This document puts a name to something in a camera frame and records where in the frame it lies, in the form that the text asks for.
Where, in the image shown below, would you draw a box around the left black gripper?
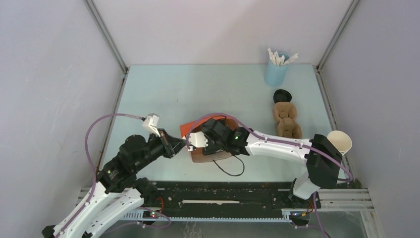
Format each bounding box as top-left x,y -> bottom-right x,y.
134,128 -> 189,171

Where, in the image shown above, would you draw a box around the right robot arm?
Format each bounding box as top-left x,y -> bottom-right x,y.
201,119 -> 342,207

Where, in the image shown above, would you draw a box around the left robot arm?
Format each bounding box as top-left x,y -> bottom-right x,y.
42,129 -> 186,238

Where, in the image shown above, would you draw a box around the brown cardboard cup carrier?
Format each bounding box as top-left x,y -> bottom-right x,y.
273,102 -> 303,139

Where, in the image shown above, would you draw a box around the light blue holder cup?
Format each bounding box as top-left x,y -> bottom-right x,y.
264,61 -> 289,87

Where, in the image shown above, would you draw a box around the white wrapped stirrer sticks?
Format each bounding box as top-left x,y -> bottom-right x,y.
267,48 -> 299,66

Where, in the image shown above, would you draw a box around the stack of paper cups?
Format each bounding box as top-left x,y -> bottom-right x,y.
327,130 -> 353,155

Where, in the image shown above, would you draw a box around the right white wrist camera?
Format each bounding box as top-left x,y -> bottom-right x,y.
185,131 -> 209,151

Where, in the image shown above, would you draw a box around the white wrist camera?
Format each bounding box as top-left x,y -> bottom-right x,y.
185,131 -> 209,151
142,113 -> 160,137

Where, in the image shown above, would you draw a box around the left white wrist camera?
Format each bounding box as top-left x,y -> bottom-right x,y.
142,113 -> 160,137

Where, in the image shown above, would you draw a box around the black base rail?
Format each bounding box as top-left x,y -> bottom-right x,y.
123,181 -> 373,225

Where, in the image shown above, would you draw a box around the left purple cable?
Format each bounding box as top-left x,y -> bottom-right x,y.
54,113 -> 145,238

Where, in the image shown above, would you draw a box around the purple cable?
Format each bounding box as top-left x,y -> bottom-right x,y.
185,113 -> 354,238
54,113 -> 145,238

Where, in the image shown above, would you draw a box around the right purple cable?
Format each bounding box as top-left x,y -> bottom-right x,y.
185,113 -> 354,238

